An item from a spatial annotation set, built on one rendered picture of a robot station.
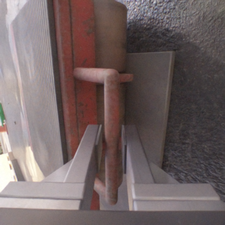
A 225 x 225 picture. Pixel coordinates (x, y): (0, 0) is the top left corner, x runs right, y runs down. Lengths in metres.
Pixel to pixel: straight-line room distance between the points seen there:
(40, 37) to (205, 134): 0.22
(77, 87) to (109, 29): 0.09
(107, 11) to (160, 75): 0.10
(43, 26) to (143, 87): 0.15
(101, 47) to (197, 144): 0.17
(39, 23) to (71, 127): 0.11
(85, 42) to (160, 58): 0.10
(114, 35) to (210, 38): 0.11
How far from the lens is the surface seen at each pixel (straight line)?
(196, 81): 0.21
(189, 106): 0.22
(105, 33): 0.22
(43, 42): 0.19
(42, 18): 0.19
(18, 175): 3.27
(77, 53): 0.17
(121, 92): 0.23
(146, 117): 0.25
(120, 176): 0.30
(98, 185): 0.18
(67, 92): 0.17
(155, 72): 0.23
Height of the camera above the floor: 0.20
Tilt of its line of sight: 37 degrees down
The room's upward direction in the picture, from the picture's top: 104 degrees counter-clockwise
